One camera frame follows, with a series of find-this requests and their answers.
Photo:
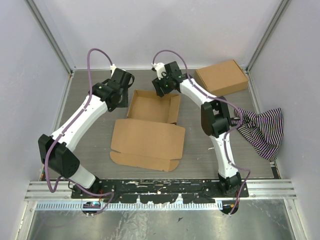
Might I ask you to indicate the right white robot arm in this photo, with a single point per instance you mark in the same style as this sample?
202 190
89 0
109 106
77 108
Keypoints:
215 122

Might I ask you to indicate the right aluminium corner post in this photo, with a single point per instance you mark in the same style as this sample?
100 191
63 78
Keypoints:
279 12

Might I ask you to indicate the aluminium front rail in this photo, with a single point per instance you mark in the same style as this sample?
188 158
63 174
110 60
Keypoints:
268 188

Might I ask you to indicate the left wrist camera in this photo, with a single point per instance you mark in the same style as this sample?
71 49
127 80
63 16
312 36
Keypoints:
120 78

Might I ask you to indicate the small green circuit board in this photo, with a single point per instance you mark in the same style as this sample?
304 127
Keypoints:
92 205

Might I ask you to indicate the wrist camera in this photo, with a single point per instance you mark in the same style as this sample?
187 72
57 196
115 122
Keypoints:
120 78
162 70

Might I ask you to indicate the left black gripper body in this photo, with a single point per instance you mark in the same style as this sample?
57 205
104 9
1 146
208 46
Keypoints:
123 102

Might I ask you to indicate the folded closed cardboard box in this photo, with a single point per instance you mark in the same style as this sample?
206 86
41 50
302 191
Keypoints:
222 79

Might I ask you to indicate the white slotted cable duct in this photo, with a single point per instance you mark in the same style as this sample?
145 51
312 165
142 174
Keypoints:
77 205

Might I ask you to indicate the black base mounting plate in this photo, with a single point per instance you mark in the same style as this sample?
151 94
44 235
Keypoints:
160 191

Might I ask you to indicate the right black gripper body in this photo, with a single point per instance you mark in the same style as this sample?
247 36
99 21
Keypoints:
165 84

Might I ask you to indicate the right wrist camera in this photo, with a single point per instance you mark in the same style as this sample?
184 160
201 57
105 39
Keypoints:
162 70

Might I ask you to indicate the striped purple black cloth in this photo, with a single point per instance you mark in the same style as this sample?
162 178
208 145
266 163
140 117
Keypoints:
264 131

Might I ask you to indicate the left aluminium corner post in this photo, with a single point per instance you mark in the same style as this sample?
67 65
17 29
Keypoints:
49 28

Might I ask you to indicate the cardboard box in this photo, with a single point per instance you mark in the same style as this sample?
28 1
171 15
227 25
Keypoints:
149 136
222 79

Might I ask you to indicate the aluminium corner post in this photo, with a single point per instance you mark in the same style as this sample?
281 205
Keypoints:
49 28
279 12

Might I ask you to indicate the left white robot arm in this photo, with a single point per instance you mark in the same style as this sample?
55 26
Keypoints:
57 150

